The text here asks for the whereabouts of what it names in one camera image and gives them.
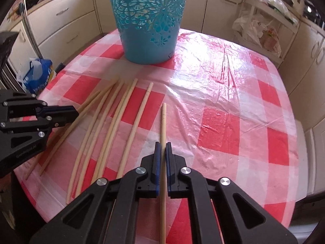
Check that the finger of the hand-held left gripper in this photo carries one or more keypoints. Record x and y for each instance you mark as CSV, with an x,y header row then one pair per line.
x,y
63,118
58,109

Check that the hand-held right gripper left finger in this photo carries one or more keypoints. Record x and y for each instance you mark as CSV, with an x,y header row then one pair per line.
x,y
158,167

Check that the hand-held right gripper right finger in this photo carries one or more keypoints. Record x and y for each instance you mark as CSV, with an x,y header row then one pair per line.
x,y
168,167

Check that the long bamboo chopstick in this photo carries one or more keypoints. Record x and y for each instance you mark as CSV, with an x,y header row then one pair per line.
x,y
163,122

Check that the row of bamboo chopsticks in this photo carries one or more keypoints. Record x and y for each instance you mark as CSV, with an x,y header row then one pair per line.
x,y
137,122

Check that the teal floral plastic basket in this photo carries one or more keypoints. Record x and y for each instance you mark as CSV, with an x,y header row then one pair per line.
x,y
142,45

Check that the blue plastic bag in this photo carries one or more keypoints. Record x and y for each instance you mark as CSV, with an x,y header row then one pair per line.
x,y
38,81

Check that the blue metal mop pole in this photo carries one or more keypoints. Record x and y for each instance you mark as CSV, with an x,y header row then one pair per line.
x,y
33,35

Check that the black textured box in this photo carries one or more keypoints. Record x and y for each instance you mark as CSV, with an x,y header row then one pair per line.
x,y
7,48

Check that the red white checked tablecloth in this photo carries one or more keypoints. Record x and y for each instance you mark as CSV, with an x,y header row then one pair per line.
x,y
228,111

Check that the white drawer cabinet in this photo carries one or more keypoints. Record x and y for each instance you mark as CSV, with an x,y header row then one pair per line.
x,y
66,22

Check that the white plastic bag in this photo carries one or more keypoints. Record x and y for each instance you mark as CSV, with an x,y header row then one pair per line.
x,y
248,28

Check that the white double-door cabinet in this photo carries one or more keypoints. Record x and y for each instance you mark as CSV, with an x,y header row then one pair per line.
x,y
304,81

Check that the printed plastic bag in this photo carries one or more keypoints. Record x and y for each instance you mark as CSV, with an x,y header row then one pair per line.
x,y
270,38

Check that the white trolley cart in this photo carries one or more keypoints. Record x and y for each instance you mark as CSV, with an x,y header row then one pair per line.
x,y
279,17

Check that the clear plastic bags pile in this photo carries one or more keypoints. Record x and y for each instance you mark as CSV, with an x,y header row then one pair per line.
x,y
275,3

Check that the white thermos jug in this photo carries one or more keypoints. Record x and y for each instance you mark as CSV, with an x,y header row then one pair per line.
x,y
298,5

